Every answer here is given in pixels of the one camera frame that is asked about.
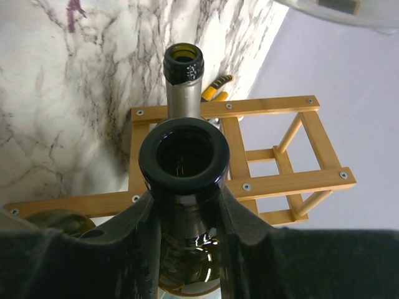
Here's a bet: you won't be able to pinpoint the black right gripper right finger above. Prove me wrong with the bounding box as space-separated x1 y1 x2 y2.
218 190 398 298

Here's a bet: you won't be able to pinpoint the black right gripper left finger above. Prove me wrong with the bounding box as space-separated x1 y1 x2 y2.
1 193 161 298

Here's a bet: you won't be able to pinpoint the green wine bottle white label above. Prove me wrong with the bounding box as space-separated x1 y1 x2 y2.
25 209 95 237

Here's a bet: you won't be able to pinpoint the green wine bottle cream label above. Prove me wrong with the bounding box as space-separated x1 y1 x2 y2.
138 118 230 298

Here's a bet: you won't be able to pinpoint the olive wine bottle brown label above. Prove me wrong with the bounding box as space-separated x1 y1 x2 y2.
163 43 204 119

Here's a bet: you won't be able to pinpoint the round clear glass bottle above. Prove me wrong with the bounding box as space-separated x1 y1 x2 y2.
278 0 398 34

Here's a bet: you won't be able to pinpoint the wooden wine rack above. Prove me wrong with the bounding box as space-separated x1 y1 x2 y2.
5 96 356 225

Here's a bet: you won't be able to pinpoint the silver metal clamp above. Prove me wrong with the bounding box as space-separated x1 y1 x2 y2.
207 118 220 126

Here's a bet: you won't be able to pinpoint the yellow handled pliers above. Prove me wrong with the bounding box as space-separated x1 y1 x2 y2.
201 75 234 102

